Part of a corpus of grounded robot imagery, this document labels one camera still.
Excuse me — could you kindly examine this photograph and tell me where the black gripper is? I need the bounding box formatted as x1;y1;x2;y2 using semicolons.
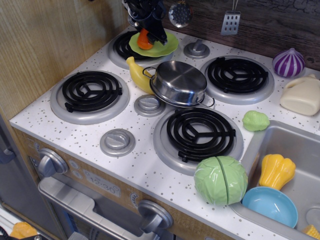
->
122;0;168;46

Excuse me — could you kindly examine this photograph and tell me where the orange toy carrot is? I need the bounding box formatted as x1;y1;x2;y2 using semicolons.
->
137;28;154;50

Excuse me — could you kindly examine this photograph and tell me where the green toy plate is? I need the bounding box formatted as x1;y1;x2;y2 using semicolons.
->
129;32;179;57

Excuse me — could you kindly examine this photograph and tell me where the back left black burner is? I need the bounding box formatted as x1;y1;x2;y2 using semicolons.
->
107;30;174;70

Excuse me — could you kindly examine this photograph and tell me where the black burner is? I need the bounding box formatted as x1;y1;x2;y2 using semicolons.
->
153;107;244;176
50;70;130;125
107;30;174;70
200;56;275;106

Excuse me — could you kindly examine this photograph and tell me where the hanging silver strainer ladle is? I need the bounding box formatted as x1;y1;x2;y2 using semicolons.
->
168;0;193;28

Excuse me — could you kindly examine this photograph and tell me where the yellow toy banana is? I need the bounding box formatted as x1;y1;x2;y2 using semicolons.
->
126;56;154;95

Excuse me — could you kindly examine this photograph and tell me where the back silver stove knob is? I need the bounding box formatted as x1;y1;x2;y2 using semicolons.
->
183;39;210;59

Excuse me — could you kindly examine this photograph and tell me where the silver stove knob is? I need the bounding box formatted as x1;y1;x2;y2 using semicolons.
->
183;39;210;59
134;94;166;117
99;128;136;158

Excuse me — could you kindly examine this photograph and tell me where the stainless steel pot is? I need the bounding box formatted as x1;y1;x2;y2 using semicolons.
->
142;60;209;108

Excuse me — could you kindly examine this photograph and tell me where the middle silver stove knob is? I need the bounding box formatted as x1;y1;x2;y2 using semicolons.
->
134;94;166;117

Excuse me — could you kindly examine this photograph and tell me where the hanging silver spatula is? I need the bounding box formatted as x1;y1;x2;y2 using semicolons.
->
220;0;241;36

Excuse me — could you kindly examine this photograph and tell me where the front left black burner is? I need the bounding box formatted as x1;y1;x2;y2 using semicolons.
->
50;70;130;125

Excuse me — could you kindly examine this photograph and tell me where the back right black burner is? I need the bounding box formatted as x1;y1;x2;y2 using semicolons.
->
200;56;275;106

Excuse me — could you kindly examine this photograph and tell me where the front right black burner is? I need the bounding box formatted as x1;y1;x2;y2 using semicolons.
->
153;107;244;176

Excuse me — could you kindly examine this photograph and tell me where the front silver stove knob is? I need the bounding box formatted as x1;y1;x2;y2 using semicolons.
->
99;128;136;158

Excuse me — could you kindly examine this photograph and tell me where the small green toy vegetable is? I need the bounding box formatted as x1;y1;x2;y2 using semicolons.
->
242;110;270;132

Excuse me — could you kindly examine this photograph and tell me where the purple toy onion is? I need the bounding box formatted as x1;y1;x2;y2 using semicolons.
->
272;48;305;78

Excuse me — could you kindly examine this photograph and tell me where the oven clock display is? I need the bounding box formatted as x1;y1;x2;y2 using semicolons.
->
83;169;121;198

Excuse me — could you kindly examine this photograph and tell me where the left silver oven knob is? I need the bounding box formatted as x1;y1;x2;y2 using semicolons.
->
38;147;69;178

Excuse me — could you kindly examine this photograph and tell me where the silver oven knob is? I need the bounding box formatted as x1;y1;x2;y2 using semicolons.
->
38;147;69;178
138;199;174;234

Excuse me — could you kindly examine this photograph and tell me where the cream toy jug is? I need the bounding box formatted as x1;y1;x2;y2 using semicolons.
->
280;74;320;116

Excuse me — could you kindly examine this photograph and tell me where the green toy cabbage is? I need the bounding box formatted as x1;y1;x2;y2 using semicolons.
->
193;156;248;206

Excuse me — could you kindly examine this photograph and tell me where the silver sink basin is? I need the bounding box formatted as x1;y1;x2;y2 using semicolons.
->
231;120;320;240

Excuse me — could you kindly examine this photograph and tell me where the right silver oven knob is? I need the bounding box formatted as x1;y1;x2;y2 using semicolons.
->
138;199;174;234

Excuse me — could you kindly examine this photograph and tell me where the yellow toy squash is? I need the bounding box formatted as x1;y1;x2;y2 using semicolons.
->
258;154;296;191

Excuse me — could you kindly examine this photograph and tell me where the blue toy bowl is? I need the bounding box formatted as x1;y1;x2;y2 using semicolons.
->
241;186;299;228

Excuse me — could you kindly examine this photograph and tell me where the orange toy on floor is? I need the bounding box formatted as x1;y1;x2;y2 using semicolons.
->
9;222;38;240

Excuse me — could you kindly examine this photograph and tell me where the yellow toy corn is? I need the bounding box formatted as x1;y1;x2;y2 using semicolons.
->
302;224;320;240

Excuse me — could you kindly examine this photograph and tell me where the silver oven door handle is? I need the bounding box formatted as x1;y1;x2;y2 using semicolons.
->
38;177;160;240

